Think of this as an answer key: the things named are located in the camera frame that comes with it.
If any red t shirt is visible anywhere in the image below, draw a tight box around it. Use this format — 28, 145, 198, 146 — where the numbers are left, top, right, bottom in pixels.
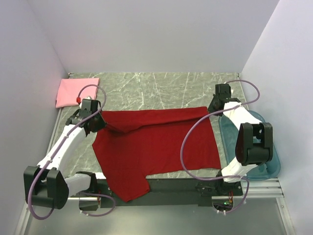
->
92, 107, 221, 202

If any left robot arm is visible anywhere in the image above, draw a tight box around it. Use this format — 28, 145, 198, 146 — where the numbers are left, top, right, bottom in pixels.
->
23, 99, 107, 210

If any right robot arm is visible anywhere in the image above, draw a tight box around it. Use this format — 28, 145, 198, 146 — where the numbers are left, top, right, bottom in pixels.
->
208, 83, 273, 195

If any folded pink t shirt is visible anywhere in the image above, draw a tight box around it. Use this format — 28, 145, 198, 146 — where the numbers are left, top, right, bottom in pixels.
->
55, 78, 99, 109

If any teal transparent plastic bin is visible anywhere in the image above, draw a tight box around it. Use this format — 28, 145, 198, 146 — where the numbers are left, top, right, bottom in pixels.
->
219, 111, 281, 181

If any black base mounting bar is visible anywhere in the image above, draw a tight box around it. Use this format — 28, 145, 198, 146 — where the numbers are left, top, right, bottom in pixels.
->
97, 178, 243, 207

